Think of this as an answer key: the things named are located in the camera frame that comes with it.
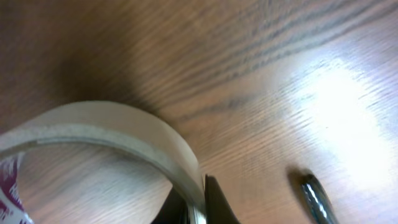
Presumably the cream masking tape roll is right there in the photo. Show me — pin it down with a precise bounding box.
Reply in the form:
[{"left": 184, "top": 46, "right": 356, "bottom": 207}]
[{"left": 1, "top": 101, "right": 206, "bottom": 223}]

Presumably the blue pen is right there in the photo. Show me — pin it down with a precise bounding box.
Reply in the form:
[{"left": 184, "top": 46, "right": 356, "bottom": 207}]
[{"left": 300, "top": 174, "right": 339, "bottom": 224}]

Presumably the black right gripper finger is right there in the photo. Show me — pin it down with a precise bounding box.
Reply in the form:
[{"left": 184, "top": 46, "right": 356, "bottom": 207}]
[{"left": 151, "top": 175, "right": 239, "bottom": 224}]

